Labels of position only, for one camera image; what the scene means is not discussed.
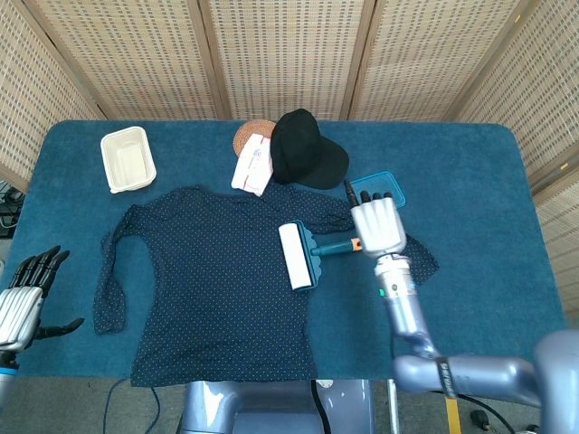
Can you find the round woven brown coaster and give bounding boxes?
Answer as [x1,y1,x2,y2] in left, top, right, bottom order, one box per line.
[233,119,278,158]

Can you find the blue floor cable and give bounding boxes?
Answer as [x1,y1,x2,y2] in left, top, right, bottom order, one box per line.
[102,378,162,434]

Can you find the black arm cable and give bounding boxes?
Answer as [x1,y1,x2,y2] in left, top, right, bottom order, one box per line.
[455,392,548,434]

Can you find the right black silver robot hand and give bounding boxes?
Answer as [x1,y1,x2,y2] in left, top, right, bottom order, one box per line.
[344,179,407,259]

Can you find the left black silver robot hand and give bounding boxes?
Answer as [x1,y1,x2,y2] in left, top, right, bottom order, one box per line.
[0,245,86,353]

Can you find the cream plastic food container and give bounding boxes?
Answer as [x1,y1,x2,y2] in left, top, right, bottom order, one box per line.
[100,126,157,194]

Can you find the black velcro arm strap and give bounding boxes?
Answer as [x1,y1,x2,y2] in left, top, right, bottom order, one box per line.
[435,356,457,400]

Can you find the power strip with cables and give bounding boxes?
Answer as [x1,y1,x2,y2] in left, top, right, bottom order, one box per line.
[0,183,26,240]

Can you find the metal table leg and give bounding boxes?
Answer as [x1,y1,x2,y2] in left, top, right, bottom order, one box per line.
[386,379,402,434]

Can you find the white pink folded towel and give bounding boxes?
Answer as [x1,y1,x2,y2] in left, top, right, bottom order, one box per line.
[231,132,275,197]

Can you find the grey blue robot torso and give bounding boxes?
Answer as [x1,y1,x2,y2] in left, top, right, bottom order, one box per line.
[176,378,377,434]

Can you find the blue transparent container lid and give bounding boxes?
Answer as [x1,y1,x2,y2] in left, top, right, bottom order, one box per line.
[348,170,407,210]

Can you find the bamboo folding screen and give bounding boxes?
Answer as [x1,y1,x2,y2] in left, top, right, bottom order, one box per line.
[0,0,579,313]

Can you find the black baseball cap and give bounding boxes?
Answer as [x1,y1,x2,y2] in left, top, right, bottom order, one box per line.
[270,108,350,191]

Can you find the blue carpet table cover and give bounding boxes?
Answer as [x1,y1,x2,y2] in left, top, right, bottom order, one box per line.
[0,118,566,382]

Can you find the navy polka dot shirt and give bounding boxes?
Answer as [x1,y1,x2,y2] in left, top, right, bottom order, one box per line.
[92,184,441,389]

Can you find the black torso cable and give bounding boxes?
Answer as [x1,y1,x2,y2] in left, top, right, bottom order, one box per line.
[309,380,330,434]

